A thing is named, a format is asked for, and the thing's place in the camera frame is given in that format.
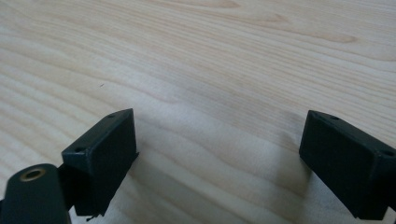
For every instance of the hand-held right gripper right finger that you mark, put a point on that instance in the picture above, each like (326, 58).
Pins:
(342, 161)

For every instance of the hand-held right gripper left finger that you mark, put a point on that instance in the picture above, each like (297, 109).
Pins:
(102, 161)

